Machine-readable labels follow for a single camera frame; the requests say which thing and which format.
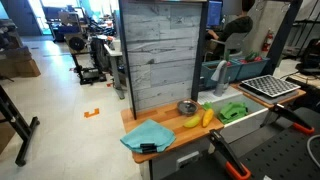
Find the black metal stand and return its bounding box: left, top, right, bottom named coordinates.
left=0, top=86, right=40, bottom=167

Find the checkered calibration board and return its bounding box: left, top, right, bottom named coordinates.
left=242, top=75, right=300, bottom=98

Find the red toy radish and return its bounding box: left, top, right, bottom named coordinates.
left=254, top=56, right=262, bottom=61

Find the yellow toy banana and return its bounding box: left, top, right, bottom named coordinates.
left=183, top=115, right=201, bottom=128

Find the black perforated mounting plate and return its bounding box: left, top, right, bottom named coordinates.
left=161, top=106, right=320, bottom=180

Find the left teal planter box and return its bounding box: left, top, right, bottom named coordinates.
left=201, top=60, right=241, bottom=89

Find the light blue cloth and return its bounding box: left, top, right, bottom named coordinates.
left=120, top=119, right=176, bottom=154

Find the cardboard box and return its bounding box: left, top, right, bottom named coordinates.
left=0, top=46, right=41, bottom=78

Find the grey faucet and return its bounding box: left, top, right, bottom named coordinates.
left=211, top=60, right=227, bottom=97

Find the green cloth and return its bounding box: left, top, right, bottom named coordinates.
left=218, top=102, right=248, bottom=124

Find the small silver pot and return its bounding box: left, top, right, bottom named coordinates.
left=176, top=99, right=200, bottom=117

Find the teal planter box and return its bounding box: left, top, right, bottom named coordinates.
left=233, top=58, right=269, bottom=81
left=201, top=60, right=241, bottom=89

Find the right teal planter box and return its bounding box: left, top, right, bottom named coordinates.
left=233, top=58, right=269, bottom=81

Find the seated person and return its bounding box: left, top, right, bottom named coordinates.
left=206, top=0, right=255, bottom=61

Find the black clamp orange tip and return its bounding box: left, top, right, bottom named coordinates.
left=209, top=129, right=251, bottom=180

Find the computer monitor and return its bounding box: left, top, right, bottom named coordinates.
left=207, top=0, right=222, bottom=26

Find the orange plush carrot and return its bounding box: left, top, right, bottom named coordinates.
left=202, top=102, right=214, bottom=127

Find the grey wood backsplash panel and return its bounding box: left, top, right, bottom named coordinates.
left=119, top=0, right=207, bottom=114

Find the grey cable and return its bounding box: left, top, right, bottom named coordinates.
left=306, top=134, right=320, bottom=160

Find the white sink unit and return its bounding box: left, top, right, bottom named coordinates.
left=197, top=87, right=268, bottom=142

